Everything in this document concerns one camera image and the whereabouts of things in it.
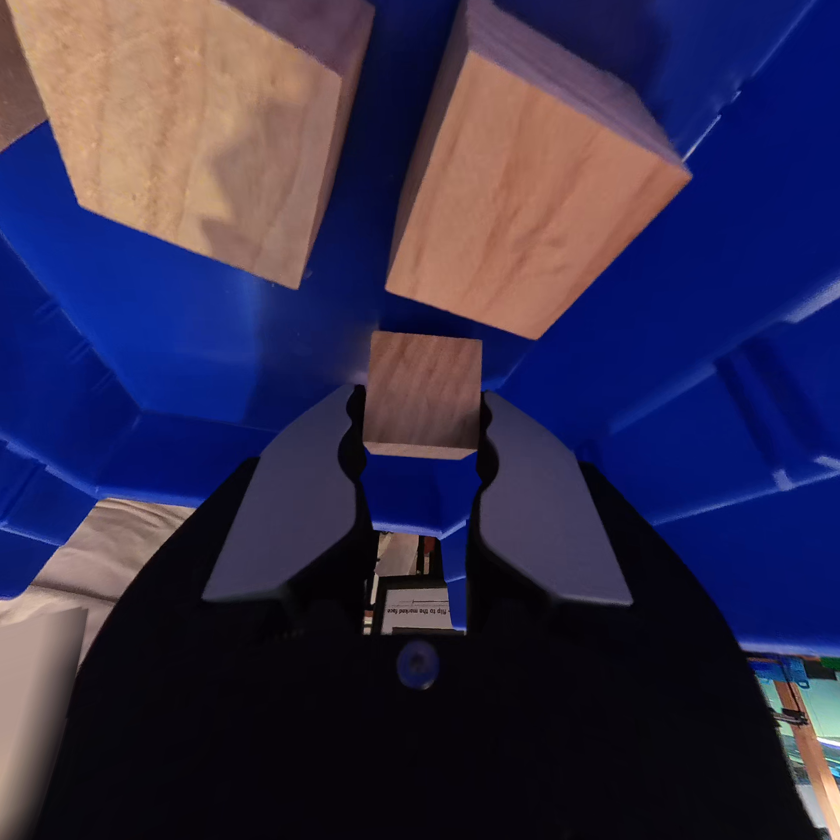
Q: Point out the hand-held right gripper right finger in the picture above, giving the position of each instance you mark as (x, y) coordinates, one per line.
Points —
(544, 518)

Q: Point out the white task card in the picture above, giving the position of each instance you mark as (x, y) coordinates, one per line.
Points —
(413, 610)

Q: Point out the wooden post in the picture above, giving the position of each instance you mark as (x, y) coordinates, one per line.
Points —
(810, 754)

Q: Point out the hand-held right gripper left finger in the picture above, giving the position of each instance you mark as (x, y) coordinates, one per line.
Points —
(289, 518)

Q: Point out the wooden cube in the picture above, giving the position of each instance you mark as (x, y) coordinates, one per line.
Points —
(525, 197)
(423, 394)
(197, 131)
(16, 79)

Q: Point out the white cloth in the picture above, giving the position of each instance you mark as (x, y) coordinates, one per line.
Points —
(118, 551)

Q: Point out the blue plastic bin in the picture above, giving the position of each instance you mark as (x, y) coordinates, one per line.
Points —
(722, 426)

